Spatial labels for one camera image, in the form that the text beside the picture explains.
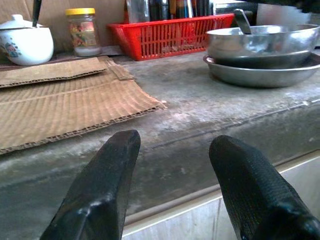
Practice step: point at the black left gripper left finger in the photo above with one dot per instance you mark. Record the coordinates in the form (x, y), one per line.
(100, 187)

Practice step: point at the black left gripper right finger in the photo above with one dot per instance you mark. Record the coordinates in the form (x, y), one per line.
(255, 195)

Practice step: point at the large steel bowl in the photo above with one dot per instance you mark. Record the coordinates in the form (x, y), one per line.
(262, 41)

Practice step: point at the large corrugated cardboard sheet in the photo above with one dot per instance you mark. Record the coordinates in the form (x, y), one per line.
(75, 107)

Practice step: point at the shallow steel plate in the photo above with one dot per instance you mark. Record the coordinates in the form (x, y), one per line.
(262, 77)

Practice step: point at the small folded cardboard sheet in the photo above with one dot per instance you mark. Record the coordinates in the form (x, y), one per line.
(50, 72)

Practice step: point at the glass jar yellow lid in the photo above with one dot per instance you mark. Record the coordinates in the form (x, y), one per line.
(83, 35)

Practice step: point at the red slotted plastic basket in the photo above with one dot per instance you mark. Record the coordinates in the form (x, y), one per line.
(155, 40)

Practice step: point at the white ceramic lidded pot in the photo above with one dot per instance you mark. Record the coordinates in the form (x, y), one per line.
(27, 45)

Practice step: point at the steel spoon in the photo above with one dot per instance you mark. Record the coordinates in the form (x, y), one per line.
(243, 21)

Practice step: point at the brown cardboard wall panel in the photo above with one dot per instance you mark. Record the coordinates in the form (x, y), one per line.
(55, 25)

